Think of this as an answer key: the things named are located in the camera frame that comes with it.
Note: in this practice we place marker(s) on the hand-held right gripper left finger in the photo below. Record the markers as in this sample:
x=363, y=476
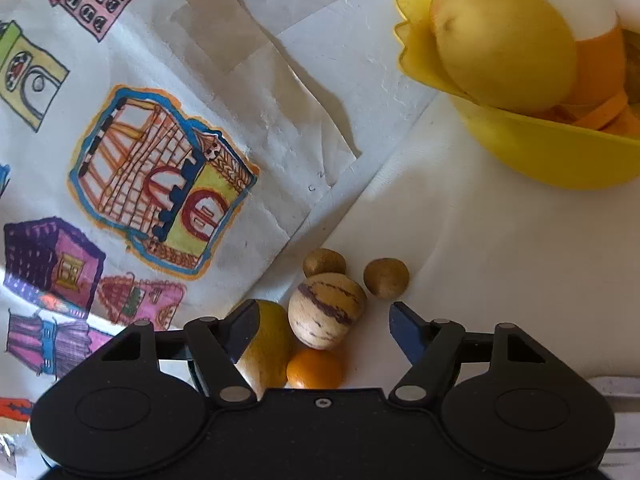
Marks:
x=245, y=330

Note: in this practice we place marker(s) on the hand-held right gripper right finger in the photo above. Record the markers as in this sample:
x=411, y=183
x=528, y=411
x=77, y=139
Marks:
x=402, y=330

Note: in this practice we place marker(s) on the light orange tangerine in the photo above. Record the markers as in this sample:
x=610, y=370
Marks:
x=314, y=370

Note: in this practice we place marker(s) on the pale pepino melon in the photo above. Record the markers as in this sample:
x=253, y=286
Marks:
x=325, y=310

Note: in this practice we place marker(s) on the small brown kiwi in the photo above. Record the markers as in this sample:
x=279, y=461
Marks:
x=324, y=261

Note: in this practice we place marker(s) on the colourful houses drawing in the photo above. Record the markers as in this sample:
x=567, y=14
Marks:
x=275, y=160

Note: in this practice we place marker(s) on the yellow plastic bowl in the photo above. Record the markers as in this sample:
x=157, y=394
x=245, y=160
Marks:
x=550, y=160

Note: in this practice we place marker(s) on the yellow pear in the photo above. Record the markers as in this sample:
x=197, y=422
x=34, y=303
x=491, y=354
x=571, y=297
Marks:
x=500, y=45

